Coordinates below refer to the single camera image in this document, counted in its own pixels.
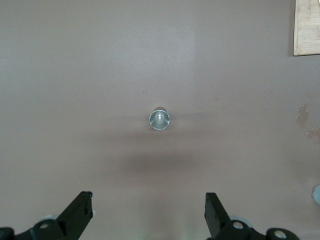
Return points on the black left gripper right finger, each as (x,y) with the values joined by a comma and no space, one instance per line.
(215,215)

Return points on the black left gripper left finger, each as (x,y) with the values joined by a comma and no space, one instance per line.
(75,215)

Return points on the clear glass beaker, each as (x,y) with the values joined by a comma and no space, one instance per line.
(317,193)

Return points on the steel jigger measuring cup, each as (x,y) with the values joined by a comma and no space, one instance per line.
(159,121)

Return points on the brown table cover sheet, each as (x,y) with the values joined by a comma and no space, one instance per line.
(75,75)

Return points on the wooden cutting board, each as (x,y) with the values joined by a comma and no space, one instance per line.
(307,30)

